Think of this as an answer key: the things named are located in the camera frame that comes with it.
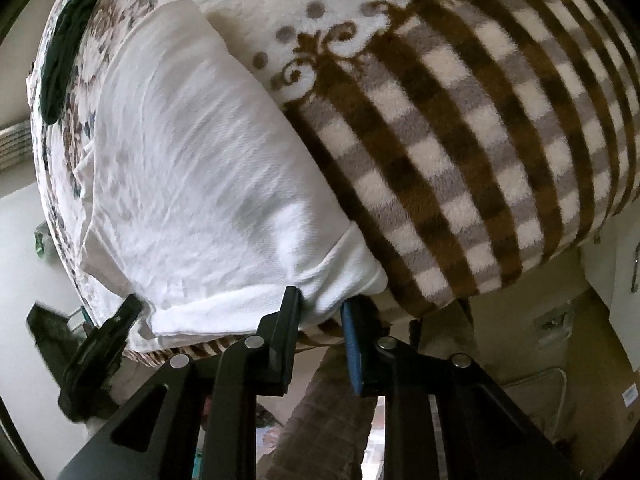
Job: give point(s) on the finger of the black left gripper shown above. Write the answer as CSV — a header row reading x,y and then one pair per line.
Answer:
x,y
85,389

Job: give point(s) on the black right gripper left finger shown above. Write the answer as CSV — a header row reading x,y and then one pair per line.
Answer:
x,y
191,406

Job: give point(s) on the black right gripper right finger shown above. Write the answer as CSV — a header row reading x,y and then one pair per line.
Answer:
x,y
444,418

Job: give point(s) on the white pants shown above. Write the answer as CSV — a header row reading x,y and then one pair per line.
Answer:
x,y
199,197

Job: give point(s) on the beige storage bag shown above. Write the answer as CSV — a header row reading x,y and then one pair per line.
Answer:
x,y
541,397

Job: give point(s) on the green white package on floor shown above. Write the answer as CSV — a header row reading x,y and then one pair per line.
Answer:
x,y
44,246

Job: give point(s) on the striped curtain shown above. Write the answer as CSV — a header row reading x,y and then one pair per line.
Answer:
x,y
15,145

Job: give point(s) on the floral fleece blanket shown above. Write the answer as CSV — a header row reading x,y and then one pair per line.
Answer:
x,y
471,140

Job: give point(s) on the folded teal pants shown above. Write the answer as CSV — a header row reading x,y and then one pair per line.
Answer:
x,y
60,55

